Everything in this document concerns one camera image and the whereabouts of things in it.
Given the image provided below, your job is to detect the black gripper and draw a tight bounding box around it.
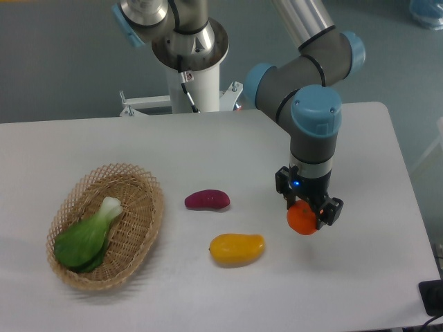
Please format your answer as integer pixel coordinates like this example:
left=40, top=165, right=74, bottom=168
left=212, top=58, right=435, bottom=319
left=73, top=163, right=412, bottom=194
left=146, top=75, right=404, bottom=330
left=275, top=166, right=344, bottom=230

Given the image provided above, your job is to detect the orange fruit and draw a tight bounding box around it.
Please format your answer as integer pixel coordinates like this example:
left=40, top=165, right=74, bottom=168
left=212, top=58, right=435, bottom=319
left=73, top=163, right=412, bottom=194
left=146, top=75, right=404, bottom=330
left=287, top=200, right=317, bottom=235

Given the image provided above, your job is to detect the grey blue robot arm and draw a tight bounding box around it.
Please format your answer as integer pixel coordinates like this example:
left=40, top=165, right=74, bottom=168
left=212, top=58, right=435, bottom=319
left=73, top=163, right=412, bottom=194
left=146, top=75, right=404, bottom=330
left=111, top=1, right=365, bottom=230

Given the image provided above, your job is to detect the woven wicker basket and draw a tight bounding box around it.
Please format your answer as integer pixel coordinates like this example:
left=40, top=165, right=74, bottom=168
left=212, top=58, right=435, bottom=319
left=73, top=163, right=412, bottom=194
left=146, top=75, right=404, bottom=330
left=46, top=163, right=164, bottom=291

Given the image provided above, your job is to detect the yellow mango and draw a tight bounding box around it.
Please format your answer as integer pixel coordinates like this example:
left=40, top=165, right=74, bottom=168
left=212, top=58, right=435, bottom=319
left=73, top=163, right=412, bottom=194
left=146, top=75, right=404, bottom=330
left=208, top=233, right=266, bottom=266

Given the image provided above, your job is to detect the purple sweet potato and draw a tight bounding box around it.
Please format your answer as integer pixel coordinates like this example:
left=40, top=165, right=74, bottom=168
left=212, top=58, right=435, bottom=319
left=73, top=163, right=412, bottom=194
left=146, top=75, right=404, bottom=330
left=184, top=189, right=230, bottom=210

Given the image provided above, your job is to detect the black device at edge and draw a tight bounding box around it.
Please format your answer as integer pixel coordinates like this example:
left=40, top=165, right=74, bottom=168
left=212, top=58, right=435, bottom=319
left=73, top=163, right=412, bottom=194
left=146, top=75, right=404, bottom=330
left=418, top=279, right=442, bottom=316

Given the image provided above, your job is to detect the blue object top right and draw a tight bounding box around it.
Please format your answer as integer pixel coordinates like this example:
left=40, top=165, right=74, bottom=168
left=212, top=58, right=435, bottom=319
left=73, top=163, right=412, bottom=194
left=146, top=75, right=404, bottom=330
left=409, top=0, right=442, bottom=30

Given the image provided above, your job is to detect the green bok choy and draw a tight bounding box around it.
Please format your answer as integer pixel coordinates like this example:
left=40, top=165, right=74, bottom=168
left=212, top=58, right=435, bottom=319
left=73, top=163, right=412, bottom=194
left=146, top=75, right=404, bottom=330
left=53, top=196, right=123, bottom=273

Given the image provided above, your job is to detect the white frame right edge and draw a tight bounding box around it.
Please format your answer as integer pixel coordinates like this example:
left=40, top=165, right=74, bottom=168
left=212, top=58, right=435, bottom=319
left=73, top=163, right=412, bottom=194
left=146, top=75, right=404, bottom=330
left=409, top=117, right=442, bottom=182

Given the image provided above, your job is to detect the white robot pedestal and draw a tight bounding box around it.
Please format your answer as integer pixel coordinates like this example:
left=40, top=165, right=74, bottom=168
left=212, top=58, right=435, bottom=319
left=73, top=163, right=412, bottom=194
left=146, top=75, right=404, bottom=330
left=120, top=65, right=244, bottom=117

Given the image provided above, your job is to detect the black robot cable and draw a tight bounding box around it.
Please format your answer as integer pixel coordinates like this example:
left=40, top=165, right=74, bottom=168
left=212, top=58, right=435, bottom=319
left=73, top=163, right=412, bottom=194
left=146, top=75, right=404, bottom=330
left=176, top=54, right=201, bottom=113

